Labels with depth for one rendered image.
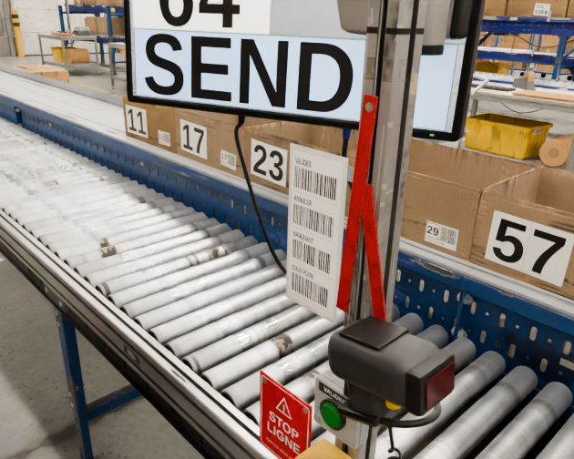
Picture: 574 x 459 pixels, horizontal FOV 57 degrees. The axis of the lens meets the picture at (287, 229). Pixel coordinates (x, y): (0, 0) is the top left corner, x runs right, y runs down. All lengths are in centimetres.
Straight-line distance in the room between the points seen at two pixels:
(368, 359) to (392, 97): 24
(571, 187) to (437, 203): 34
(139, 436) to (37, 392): 50
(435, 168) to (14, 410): 171
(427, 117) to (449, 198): 59
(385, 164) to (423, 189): 72
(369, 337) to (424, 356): 5
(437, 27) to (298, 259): 29
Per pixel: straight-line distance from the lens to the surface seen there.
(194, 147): 189
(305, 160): 59
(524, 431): 102
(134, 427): 208
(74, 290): 140
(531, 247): 115
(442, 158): 154
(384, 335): 54
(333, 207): 57
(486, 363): 115
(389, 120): 51
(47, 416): 222
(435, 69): 63
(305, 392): 101
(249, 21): 72
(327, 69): 67
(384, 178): 53
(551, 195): 142
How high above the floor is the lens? 138
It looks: 22 degrees down
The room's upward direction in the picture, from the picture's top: 2 degrees clockwise
